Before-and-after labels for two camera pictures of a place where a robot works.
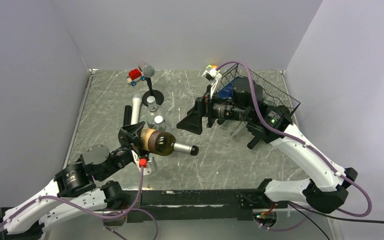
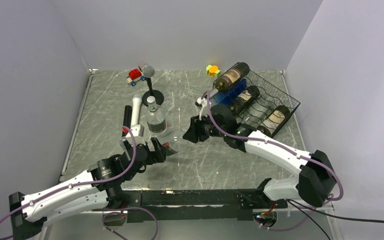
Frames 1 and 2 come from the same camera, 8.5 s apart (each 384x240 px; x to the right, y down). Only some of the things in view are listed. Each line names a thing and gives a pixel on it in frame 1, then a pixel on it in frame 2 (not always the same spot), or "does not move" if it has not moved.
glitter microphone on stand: [148, 70] does not move
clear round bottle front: [159, 125] to [174, 138]
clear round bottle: [152, 111] does not move
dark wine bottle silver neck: [162, 143] to [234, 75]
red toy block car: [134, 75] does not move
